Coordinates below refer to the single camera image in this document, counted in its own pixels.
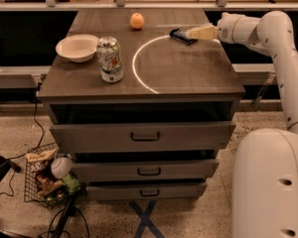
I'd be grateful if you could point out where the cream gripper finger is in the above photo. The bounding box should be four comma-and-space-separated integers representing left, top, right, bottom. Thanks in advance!
186, 23, 218, 41

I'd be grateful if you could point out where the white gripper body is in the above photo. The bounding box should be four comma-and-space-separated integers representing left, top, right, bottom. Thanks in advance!
217, 12, 239, 44

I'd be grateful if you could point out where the dark blue rxbar wrapper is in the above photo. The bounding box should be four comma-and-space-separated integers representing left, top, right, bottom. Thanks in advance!
169, 29, 197, 46

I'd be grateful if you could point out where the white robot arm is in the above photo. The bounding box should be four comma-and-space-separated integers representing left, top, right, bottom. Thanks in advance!
186, 11, 298, 238

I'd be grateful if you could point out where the green white 7up can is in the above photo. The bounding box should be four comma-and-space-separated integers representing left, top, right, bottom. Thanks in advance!
96, 37, 123, 83

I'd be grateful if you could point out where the orange fruit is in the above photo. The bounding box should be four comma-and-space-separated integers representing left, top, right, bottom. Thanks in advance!
130, 13, 144, 30

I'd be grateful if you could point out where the grey drawer cabinet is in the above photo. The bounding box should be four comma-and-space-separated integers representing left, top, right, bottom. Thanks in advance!
38, 9, 244, 187

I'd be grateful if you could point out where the top grey drawer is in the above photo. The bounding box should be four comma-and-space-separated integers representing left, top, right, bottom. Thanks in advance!
51, 121, 235, 153

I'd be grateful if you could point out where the grey drawer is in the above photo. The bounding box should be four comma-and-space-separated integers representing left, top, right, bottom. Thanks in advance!
86, 182, 207, 201
51, 121, 235, 153
73, 159, 220, 182

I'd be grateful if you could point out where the white bowl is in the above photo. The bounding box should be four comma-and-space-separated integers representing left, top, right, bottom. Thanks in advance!
56, 34, 99, 62

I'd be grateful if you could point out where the middle grey drawer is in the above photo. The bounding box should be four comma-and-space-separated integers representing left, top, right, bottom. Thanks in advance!
73, 159, 220, 182

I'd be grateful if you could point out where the bottom grey drawer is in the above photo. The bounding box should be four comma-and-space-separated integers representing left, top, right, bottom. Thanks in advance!
86, 182, 207, 201

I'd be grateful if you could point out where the white ball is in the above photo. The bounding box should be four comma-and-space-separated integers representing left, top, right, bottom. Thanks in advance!
51, 157, 73, 179

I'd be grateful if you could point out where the green packet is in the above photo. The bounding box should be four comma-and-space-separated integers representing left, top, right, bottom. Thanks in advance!
62, 174, 80, 193

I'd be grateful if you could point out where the tan chip bag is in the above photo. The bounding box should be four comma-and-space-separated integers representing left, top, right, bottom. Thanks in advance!
26, 150, 57, 173

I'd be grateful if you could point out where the black tripod stand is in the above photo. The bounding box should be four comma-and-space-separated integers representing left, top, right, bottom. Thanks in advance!
39, 195, 90, 238

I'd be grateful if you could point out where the black wire basket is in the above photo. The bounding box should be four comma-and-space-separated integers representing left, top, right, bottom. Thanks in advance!
24, 143, 74, 207

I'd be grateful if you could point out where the black power cable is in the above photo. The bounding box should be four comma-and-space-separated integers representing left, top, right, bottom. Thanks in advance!
0, 82, 46, 215

